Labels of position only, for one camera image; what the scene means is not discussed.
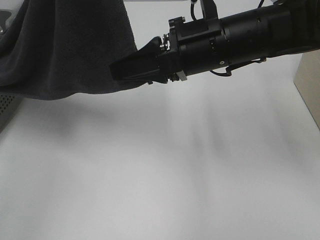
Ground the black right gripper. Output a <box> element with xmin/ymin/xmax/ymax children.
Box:
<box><xmin>109</xmin><ymin>16</ymin><xmax>232</xmax><ymax>82</ymax></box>

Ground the dark navy towel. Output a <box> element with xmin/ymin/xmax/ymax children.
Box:
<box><xmin>0</xmin><ymin>0</ymin><xmax>143</xmax><ymax>101</ymax></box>

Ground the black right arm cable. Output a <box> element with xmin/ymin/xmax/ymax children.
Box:
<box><xmin>189</xmin><ymin>0</ymin><xmax>267</xmax><ymax>77</ymax></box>

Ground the grey perforated plastic basket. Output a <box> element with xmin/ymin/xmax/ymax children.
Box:
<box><xmin>0</xmin><ymin>9</ymin><xmax>23</xmax><ymax>133</ymax></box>

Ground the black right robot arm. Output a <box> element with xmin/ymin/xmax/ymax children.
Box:
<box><xmin>110</xmin><ymin>0</ymin><xmax>320</xmax><ymax>84</ymax></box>

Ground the beige box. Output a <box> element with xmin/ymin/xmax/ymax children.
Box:
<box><xmin>293</xmin><ymin>50</ymin><xmax>320</xmax><ymax>129</ymax></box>

